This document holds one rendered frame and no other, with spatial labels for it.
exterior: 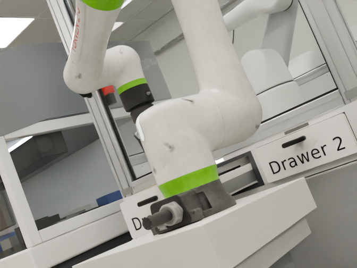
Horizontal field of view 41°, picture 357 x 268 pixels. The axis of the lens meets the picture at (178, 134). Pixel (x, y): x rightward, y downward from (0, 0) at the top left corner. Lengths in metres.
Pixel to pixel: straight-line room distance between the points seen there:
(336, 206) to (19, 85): 1.43
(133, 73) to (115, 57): 0.07
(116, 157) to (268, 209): 1.03
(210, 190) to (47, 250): 1.20
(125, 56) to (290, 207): 0.68
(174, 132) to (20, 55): 1.46
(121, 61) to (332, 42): 0.58
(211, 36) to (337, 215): 0.64
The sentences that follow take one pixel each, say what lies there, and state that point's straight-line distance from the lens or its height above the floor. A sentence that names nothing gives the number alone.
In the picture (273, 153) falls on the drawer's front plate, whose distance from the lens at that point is 1.44.
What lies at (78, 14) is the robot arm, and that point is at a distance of 1.20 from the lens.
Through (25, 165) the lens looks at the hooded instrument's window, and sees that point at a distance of 2.12.
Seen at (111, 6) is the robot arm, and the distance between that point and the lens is 1.14.
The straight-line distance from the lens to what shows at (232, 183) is 1.40.
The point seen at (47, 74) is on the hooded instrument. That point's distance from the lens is 2.34.
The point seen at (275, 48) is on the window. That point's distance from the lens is 1.44.
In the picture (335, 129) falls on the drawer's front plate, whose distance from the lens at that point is 1.35.
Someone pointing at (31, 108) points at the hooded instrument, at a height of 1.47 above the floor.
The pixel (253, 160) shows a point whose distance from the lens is 1.49.
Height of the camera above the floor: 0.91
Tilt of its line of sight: 6 degrees up
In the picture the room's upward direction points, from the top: 22 degrees counter-clockwise
